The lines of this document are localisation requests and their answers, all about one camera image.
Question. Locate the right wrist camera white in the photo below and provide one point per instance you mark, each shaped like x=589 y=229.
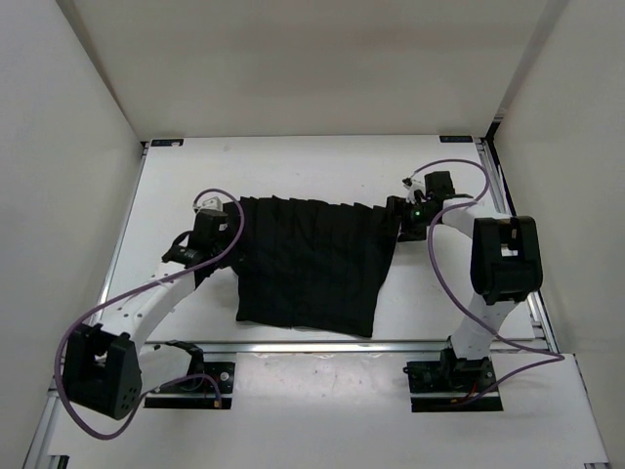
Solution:
x=416 y=190

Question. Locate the black skirt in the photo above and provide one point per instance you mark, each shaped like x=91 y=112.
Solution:
x=311 y=264

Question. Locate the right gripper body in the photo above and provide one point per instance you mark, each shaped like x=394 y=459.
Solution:
x=416 y=221

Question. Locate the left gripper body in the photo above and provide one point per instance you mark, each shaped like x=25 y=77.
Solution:
x=217 y=247

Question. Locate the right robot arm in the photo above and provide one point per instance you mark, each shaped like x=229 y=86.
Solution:
x=505 y=261

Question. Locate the front aluminium rail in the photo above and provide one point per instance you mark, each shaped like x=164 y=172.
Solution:
x=323 y=347

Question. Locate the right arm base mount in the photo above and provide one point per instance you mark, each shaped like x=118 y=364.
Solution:
x=449 y=384

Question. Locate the blue corner label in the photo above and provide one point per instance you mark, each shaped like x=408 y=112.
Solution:
x=456 y=139
x=166 y=143

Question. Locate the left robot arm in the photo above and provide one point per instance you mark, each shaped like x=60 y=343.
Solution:
x=108 y=366

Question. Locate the left blue corner label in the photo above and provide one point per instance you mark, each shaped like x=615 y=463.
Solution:
x=166 y=143

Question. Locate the right blue corner label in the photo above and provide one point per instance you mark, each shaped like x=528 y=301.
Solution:
x=456 y=139

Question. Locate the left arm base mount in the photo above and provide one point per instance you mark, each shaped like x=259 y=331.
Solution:
x=180 y=375

